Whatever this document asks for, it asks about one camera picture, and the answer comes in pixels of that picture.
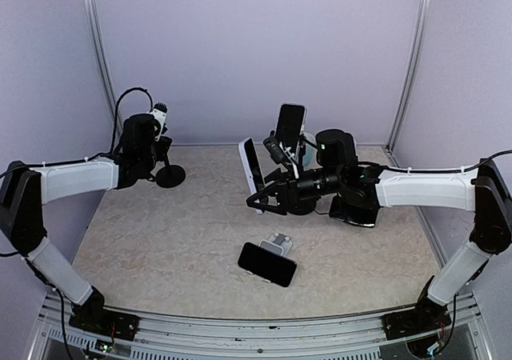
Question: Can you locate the aluminium frame post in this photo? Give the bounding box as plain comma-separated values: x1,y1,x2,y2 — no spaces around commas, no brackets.
386,0,431,155
83,0,122,149

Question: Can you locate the tall black phone stand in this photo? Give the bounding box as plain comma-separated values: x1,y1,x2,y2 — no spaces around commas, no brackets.
263,125,318,215

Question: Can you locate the phone on tall stand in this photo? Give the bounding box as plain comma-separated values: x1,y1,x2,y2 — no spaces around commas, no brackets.
275,103,306,147

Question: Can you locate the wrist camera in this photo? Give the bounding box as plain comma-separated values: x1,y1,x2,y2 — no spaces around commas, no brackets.
150,102,167,142
263,136,299,179

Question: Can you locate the light blue cup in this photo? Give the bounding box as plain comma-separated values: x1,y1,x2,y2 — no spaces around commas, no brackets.
302,133,316,169

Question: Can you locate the right aluminium frame post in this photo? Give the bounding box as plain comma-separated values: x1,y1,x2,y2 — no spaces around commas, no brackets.
386,0,431,155

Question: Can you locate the front aluminium rail base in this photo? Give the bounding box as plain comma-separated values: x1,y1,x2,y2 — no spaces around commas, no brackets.
24,294,494,359

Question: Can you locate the left aluminium frame post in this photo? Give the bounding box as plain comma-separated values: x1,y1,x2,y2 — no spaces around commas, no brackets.
83,0,122,149

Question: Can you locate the blue phone on grey stand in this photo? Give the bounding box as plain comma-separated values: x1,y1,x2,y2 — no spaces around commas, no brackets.
238,242,298,287

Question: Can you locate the grey folding phone stand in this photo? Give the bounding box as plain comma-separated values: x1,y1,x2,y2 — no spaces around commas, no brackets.
258,233,293,257

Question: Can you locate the right black camera cable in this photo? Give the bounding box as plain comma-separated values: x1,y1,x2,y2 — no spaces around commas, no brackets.
299,134,321,153

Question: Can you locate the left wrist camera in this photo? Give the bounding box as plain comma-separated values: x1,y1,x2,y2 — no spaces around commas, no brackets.
150,102,167,142

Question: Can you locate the left black camera cable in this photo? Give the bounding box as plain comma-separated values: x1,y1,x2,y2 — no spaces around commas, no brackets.
111,89,155,153

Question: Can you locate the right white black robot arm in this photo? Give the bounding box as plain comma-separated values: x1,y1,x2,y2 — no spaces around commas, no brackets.
246,129,511,331

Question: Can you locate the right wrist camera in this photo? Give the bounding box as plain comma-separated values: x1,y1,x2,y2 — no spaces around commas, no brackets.
263,136,299,179

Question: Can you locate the black camera cable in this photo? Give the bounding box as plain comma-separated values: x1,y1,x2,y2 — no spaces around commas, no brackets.
111,89,155,153
299,134,321,153

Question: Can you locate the black round-base phone stand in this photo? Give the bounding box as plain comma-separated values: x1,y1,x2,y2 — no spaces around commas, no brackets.
156,153,186,188

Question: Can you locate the black phone lying flat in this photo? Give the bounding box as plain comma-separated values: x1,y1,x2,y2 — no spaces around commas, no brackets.
328,196,379,228

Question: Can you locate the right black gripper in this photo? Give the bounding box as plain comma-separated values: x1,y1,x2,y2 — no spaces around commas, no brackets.
246,166,343,215

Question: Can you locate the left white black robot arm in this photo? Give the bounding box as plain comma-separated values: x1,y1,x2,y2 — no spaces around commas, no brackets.
1,103,173,332

